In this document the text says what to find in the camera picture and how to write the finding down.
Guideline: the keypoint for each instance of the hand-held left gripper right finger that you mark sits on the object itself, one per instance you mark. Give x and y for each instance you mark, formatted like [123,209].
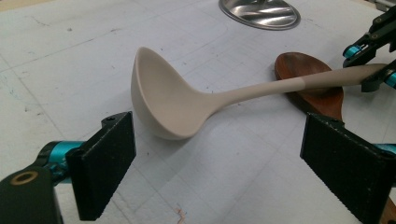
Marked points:
[348,161]

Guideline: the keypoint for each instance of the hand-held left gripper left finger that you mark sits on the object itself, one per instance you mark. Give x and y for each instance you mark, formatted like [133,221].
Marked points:
[99,165]

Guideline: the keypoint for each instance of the brown wooden spoon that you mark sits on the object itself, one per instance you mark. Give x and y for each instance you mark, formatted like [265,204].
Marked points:
[299,67]

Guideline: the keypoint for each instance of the beige ladle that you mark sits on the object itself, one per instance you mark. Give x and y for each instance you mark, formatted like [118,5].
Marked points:
[168,102]

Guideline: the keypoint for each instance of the metal utensil stand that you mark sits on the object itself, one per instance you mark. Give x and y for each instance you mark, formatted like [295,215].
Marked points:
[261,14]

